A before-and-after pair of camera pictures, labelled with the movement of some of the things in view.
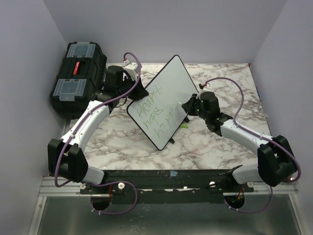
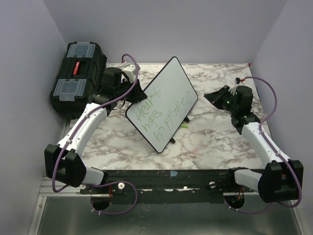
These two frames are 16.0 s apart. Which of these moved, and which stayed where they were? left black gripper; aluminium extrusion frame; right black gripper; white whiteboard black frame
Moved: right black gripper
Stayed: left black gripper; white whiteboard black frame; aluminium extrusion frame
